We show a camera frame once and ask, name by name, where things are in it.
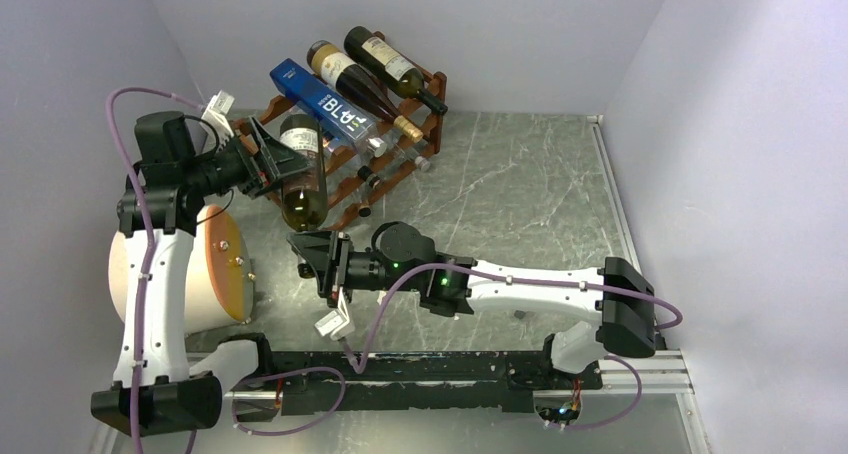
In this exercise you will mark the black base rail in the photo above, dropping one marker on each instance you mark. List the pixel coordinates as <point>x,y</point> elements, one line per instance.
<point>507,380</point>

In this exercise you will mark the blue labelled clear bottle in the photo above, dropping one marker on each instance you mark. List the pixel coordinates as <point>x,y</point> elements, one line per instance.
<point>315,97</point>

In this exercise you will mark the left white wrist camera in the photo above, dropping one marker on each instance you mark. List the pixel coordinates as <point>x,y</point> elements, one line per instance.
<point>215,114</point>

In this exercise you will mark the dark bottle cream label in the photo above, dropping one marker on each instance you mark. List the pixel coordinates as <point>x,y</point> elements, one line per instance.
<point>388,65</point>

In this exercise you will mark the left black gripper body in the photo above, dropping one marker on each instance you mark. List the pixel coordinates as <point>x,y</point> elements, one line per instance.
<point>250,175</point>

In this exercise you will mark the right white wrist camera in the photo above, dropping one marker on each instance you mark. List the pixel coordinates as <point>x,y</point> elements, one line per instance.
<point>338,323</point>

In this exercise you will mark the dark bottle gold foil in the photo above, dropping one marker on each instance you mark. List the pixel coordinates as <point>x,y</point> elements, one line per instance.
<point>351,80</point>

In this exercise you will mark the brown wooden wine rack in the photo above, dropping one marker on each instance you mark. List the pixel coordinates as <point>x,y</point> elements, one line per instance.
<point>352,191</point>

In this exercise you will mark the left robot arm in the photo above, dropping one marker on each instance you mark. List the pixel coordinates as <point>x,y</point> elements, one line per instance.
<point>155,389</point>

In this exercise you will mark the clear bottle lower rack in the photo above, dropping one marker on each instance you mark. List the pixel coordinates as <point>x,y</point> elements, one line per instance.
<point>361,135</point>

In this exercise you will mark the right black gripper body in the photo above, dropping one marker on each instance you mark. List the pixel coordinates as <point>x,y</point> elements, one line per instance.
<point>353,271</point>

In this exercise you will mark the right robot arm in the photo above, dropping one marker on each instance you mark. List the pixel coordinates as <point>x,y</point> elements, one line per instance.
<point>613,306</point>

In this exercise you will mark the white drum orange lid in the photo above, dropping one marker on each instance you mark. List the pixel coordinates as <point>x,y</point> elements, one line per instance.
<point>220,276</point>

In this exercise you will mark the green wine bottle silver cap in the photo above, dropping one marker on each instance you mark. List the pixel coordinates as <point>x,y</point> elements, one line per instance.
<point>304,196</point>

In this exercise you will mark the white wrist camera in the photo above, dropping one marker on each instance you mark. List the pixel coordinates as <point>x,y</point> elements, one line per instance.
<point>215,114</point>
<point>338,323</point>

